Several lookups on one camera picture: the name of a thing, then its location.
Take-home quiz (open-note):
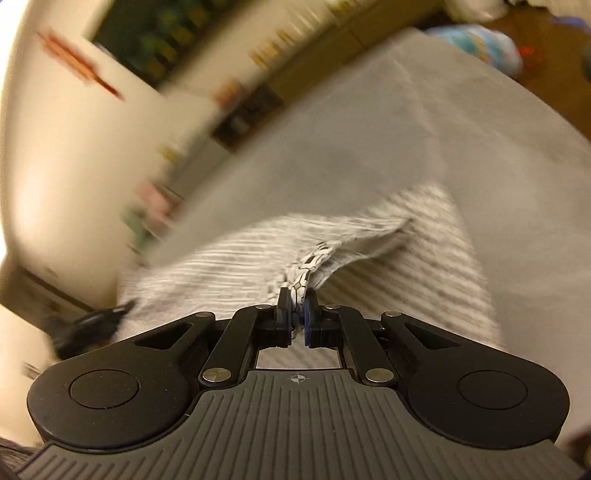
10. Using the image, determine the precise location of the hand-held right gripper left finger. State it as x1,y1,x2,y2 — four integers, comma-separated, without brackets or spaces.
134,287,297,387

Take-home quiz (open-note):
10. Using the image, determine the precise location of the white patterned pajama garment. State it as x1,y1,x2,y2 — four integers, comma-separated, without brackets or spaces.
115,184,504,370

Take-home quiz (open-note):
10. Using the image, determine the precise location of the plate of fruit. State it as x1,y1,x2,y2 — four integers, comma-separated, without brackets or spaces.
213,78,245,108

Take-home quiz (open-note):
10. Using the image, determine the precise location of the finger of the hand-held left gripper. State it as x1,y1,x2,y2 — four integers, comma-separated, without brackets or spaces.
46,299,140,361

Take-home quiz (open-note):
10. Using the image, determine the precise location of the blue patterned bundle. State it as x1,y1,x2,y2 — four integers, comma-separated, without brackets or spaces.
424,23,525,77

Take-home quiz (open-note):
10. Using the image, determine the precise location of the dark framed wall hanging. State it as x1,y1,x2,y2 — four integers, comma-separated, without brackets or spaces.
82,0,262,89

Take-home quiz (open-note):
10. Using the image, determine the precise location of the long grey sideboard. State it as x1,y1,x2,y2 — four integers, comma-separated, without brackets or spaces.
157,0,448,204

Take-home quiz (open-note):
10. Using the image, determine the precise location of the pink plastic chair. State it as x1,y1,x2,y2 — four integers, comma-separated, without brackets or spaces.
137,181,182,219

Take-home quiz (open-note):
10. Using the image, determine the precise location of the green plastic chair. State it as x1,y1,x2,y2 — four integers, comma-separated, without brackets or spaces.
121,208,158,251

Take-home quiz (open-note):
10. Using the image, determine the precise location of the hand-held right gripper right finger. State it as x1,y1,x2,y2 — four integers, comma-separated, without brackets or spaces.
301,288,462,387

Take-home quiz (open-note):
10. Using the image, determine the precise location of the small red item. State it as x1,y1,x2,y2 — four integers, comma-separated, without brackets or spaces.
519,44,542,69

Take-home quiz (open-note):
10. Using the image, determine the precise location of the red hanging ornament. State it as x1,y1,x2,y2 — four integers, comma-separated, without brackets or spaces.
36,29,126,101

